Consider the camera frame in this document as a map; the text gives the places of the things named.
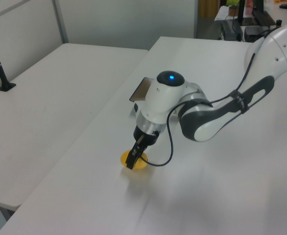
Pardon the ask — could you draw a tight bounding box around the square brown ceramic plate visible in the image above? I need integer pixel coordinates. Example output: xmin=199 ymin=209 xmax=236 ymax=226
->
xmin=129 ymin=76 xmax=157 ymax=102

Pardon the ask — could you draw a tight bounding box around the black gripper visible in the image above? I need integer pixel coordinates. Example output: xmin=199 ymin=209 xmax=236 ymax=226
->
xmin=125 ymin=124 xmax=160 ymax=170

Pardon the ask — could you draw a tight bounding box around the wooden panel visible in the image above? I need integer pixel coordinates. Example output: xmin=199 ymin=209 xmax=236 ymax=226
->
xmin=198 ymin=0 xmax=219 ymax=19

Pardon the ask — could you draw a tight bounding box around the black rectangular box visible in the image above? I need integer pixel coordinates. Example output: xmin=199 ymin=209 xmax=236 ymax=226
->
xmin=220 ymin=19 xmax=243 ymax=42

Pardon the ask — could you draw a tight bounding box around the yellow potato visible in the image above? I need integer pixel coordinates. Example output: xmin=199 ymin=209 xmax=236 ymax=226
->
xmin=120 ymin=150 xmax=149 ymax=170

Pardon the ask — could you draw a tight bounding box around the black metal frame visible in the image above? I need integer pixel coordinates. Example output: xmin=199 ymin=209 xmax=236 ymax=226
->
xmin=236 ymin=0 xmax=278 ymax=26

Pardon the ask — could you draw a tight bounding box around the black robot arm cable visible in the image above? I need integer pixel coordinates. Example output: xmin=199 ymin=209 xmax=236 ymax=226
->
xmin=145 ymin=47 xmax=260 ymax=167

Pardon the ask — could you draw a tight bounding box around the white adjacent table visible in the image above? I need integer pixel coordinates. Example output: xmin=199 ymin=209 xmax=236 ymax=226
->
xmin=0 ymin=43 xmax=150 ymax=212

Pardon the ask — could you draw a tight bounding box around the small potted plant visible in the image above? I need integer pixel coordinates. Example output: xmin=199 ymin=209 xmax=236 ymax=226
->
xmin=226 ymin=0 xmax=240 ymax=17

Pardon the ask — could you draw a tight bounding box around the grey partition post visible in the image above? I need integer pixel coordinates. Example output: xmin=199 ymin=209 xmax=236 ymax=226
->
xmin=51 ymin=0 xmax=70 ymax=45

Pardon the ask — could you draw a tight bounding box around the black electronic device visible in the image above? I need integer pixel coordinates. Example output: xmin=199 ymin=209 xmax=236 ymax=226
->
xmin=243 ymin=25 xmax=272 ymax=42

